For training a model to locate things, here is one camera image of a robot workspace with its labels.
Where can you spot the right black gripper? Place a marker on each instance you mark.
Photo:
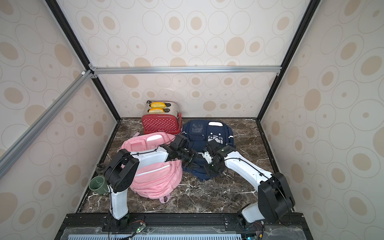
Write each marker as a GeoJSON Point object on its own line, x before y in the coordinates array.
{"type": "Point", "coordinates": [212, 165]}

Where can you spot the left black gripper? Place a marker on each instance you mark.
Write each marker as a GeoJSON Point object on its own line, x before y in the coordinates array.
{"type": "Point", "coordinates": [189, 163]}

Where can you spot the navy blue backpack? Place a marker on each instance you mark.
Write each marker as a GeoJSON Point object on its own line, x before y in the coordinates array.
{"type": "Point", "coordinates": [199, 133]}

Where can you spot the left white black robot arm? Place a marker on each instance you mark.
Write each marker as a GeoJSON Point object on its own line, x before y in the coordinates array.
{"type": "Point", "coordinates": [119, 174]}

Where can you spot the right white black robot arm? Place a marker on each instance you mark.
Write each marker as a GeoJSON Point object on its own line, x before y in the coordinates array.
{"type": "Point", "coordinates": [275, 198]}

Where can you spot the pink backpack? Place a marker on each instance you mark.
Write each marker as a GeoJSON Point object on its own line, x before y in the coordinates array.
{"type": "Point", "coordinates": [155, 178]}

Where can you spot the red polka dot toaster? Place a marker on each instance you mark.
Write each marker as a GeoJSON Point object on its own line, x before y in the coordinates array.
{"type": "Point", "coordinates": [169, 122]}

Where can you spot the right yellow toast slice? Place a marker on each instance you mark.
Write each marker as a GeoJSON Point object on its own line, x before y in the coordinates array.
{"type": "Point", "coordinates": [156, 111]}

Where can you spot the yellow toast slice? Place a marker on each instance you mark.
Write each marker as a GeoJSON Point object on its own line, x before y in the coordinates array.
{"type": "Point", "coordinates": [156, 111]}
{"type": "Point", "coordinates": [158, 105]}

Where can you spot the left yellow toast slice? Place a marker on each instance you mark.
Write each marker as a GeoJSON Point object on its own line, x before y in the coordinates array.
{"type": "Point", "coordinates": [158, 105]}

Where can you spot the small glass jar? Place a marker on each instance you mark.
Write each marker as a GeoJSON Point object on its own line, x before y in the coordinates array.
{"type": "Point", "coordinates": [101, 168]}

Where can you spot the green ceramic mug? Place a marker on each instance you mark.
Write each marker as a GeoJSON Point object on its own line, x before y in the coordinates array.
{"type": "Point", "coordinates": [99, 185]}

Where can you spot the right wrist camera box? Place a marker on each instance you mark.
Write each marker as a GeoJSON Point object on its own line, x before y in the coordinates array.
{"type": "Point", "coordinates": [207, 156]}

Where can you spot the horizontal aluminium frame bar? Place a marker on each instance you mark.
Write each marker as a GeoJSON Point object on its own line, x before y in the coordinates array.
{"type": "Point", "coordinates": [187, 70]}

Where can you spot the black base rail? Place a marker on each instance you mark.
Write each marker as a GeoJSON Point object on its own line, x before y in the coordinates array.
{"type": "Point", "coordinates": [146, 226]}

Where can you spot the diagonal aluminium frame bar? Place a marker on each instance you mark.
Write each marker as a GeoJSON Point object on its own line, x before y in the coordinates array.
{"type": "Point", "coordinates": [20, 146]}

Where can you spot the black right corner post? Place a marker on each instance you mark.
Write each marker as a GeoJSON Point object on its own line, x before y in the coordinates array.
{"type": "Point", "coordinates": [304, 23]}

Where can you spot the black corner post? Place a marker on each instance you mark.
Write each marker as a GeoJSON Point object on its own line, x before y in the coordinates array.
{"type": "Point", "coordinates": [304, 23]}
{"type": "Point", "coordinates": [79, 50]}

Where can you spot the black left corner post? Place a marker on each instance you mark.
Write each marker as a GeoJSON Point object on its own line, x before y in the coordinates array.
{"type": "Point", "coordinates": [79, 50]}

